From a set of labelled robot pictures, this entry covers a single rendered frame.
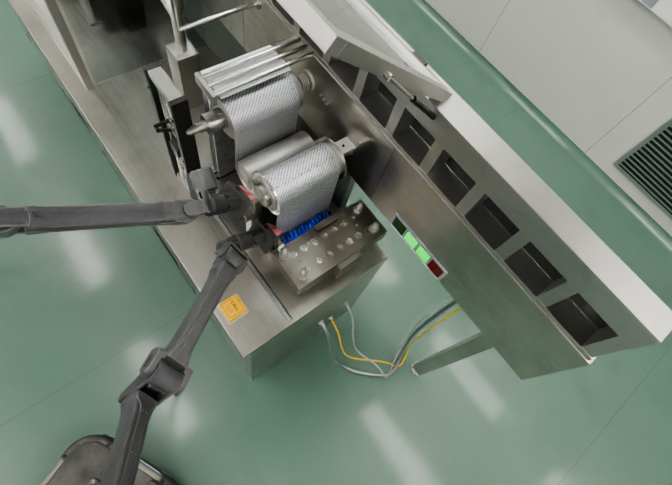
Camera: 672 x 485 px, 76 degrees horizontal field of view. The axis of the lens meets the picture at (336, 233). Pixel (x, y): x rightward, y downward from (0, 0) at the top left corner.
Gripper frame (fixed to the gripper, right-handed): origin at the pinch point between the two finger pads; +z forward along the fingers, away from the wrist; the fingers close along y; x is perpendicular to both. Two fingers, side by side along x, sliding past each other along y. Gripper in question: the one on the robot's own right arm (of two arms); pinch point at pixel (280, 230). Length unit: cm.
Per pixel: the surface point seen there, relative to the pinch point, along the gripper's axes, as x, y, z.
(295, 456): -107, 67, 29
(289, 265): -5.2, 11.1, -1.0
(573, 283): 60, 65, 0
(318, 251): 0.6, 12.4, 8.8
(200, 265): -27.9, -10.2, -14.0
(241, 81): 35.9, -30.5, -15.2
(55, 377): -144, -33, -34
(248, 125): 25.7, -23.7, -11.7
